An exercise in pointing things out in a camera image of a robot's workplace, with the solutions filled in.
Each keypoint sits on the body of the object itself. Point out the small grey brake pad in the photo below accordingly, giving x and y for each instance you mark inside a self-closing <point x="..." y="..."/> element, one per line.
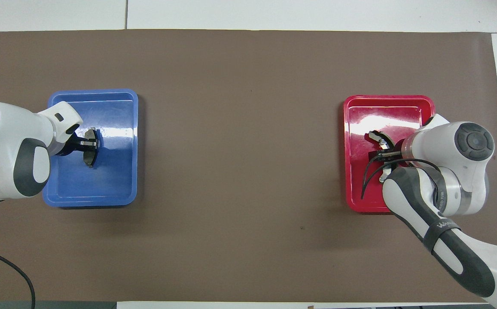
<point x="89" y="159"/>

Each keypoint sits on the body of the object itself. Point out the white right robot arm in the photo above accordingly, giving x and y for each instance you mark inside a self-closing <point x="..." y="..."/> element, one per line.
<point x="467" y="171"/>

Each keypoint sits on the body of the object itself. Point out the red plastic tray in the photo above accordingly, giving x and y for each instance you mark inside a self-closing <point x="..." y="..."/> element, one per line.
<point x="360" y="128"/>

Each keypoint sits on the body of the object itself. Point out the brown table mat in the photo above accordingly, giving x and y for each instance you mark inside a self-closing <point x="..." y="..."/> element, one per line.
<point x="248" y="128"/>

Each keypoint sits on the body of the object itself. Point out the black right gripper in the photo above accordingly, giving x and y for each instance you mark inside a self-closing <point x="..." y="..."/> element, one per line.
<point x="396" y="153"/>

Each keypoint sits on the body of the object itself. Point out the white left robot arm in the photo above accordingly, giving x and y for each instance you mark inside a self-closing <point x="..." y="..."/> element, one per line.
<point x="7" y="150"/>

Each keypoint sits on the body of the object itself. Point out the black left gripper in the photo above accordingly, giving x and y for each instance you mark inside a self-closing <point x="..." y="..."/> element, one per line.
<point x="71" y="145"/>

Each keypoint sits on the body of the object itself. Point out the blue plastic tray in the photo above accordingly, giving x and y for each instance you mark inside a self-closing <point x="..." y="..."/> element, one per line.
<point x="111" y="180"/>

